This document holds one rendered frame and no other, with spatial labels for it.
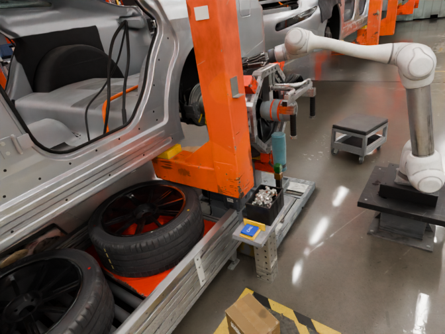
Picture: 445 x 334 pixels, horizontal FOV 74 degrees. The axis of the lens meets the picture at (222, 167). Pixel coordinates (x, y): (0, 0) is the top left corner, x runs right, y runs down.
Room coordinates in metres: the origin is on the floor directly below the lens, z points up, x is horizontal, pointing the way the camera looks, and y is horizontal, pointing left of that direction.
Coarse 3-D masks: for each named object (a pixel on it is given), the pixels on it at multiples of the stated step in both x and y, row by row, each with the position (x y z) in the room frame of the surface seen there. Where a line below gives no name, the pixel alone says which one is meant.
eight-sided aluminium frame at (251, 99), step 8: (272, 64) 1.93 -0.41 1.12; (256, 72) 1.79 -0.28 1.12; (264, 72) 1.78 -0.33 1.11; (280, 72) 1.97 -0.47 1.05; (256, 80) 1.78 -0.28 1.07; (280, 80) 2.07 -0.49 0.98; (248, 96) 1.71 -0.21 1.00; (256, 96) 1.69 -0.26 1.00; (280, 96) 2.07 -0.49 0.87; (248, 104) 1.66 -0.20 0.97; (248, 112) 1.69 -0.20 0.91; (248, 120) 1.69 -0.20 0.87; (248, 128) 1.68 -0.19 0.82; (256, 128) 1.67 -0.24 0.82; (280, 128) 1.98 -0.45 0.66; (256, 136) 1.66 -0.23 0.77; (256, 144) 1.68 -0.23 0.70; (264, 144) 1.74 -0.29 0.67; (264, 152) 1.76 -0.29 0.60
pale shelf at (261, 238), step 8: (288, 200) 1.40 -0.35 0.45; (288, 208) 1.35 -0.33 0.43; (280, 216) 1.27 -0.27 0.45; (240, 224) 1.25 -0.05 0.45; (272, 224) 1.21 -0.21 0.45; (264, 232) 1.16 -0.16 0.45; (272, 232) 1.18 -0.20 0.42; (240, 240) 1.15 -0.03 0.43; (248, 240) 1.12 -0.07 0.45; (256, 240) 1.11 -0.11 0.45; (264, 240) 1.11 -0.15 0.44
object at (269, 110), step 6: (264, 102) 1.87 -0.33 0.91; (270, 102) 1.83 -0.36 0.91; (276, 102) 1.80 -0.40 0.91; (294, 102) 1.77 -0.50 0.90; (264, 108) 1.82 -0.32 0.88; (270, 108) 1.80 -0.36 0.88; (276, 108) 1.77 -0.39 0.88; (264, 114) 1.82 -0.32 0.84; (270, 114) 1.79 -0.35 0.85; (276, 114) 1.77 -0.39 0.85; (282, 114) 1.74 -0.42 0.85; (270, 120) 1.82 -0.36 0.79; (276, 120) 1.79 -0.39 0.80; (282, 120) 1.76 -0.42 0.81; (288, 120) 1.74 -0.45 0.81
